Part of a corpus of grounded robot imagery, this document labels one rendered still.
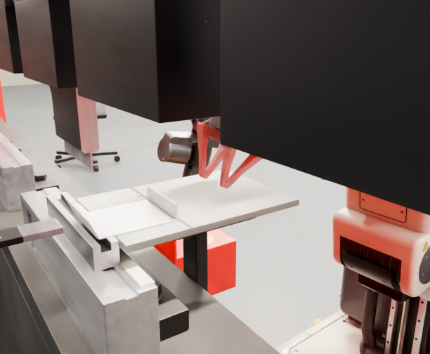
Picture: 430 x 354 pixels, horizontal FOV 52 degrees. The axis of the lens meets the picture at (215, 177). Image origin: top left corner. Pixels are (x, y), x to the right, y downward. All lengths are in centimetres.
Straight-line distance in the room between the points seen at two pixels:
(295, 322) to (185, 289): 149
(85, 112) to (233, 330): 31
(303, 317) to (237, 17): 201
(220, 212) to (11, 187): 53
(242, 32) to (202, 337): 44
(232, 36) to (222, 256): 85
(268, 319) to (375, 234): 112
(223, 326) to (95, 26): 40
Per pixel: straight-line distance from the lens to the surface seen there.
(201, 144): 64
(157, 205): 60
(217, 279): 103
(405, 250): 106
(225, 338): 57
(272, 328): 206
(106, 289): 49
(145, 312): 49
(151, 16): 25
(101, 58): 32
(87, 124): 49
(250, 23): 17
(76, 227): 56
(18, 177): 99
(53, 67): 44
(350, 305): 162
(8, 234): 56
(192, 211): 59
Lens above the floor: 122
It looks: 18 degrees down
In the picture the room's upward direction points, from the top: straight up
